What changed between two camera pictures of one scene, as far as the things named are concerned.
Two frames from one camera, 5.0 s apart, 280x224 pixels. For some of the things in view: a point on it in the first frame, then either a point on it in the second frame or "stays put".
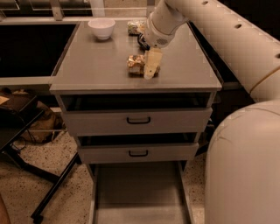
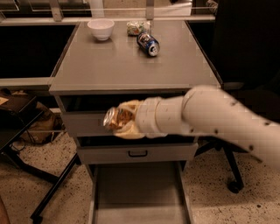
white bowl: x=102 y=27 stays put
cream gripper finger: x=153 y=57 to x=129 y=131
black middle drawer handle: x=138 y=155 stays put
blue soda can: x=143 y=43 stays put
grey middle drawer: x=137 y=148 stays put
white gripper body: x=153 y=35 to x=148 y=117
